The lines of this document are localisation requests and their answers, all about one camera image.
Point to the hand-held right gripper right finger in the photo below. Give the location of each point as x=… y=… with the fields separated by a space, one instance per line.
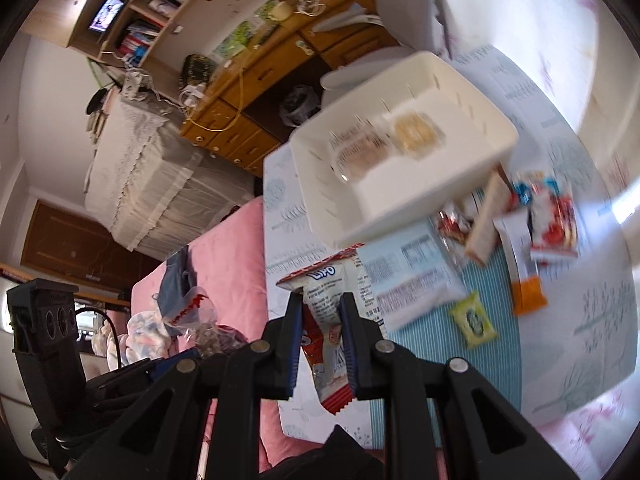
x=348 y=345

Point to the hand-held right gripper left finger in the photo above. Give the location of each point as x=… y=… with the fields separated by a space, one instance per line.
x=295 y=345

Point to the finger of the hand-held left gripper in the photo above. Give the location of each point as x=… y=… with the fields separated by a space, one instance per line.
x=127 y=372

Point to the red white snack packet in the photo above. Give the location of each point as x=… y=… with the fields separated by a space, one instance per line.
x=325 y=285

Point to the light blue snack packet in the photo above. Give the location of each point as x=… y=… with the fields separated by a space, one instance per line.
x=405 y=275

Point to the yellow green small packet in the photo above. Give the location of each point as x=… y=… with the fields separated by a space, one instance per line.
x=472 y=320

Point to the orange white bar packet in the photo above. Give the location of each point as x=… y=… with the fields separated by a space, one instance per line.
x=520 y=250

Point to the red striped snack packet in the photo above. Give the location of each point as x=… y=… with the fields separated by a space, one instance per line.
x=555 y=230

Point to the white plastic bin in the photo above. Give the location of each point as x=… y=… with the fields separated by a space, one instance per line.
x=450 y=90

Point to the white floral cloth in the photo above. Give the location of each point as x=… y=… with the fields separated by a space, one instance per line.
x=145 y=330

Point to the plastic bag with red print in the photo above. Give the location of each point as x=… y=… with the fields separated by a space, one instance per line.
x=192 y=305

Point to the brown wooden door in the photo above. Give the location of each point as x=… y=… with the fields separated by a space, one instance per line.
x=65 y=240

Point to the pink blanket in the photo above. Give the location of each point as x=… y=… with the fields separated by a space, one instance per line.
x=230 y=260

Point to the black cloth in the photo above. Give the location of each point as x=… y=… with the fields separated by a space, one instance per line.
x=340 y=455

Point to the blue jeans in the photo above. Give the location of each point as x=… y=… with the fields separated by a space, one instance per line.
x=175 y=272

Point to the clear red-edged snack packet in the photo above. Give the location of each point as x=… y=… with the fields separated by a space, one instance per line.
x=452 y=225

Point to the beige cracker packet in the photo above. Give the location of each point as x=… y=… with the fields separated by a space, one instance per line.
x=482 y=230

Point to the clear brown cake packet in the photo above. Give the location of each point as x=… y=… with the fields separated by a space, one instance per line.
x=355 y=152

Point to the white lace furniture cover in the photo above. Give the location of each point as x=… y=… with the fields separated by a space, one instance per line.
x=145 y=170

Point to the yellow cookie packet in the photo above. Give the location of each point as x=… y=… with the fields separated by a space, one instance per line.
x=415 y=132

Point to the printed tablecloth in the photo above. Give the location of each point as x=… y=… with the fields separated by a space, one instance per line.
x=575 y=335

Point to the black plastic bag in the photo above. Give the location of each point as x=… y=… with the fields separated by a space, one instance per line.
x=300 y=105

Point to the grey office chair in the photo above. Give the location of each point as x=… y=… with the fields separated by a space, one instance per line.
x=350 y=75

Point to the white power strip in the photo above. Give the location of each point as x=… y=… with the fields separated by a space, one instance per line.
x=134 y=82

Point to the wooden desk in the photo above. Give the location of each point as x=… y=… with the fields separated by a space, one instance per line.
x=270 y=70

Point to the black patterned bag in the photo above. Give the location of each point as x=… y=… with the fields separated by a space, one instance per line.
x=196 y=67

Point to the green printed paper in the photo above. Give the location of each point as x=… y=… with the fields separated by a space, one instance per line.
x=235 y=37

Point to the row of books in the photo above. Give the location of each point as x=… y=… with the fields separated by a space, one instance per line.
x=137 y=37

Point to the pale yellow cup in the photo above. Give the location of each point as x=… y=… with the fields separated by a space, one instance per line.
x=280 y=10

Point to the small monitor screen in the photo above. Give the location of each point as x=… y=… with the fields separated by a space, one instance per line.
x=109 y=10

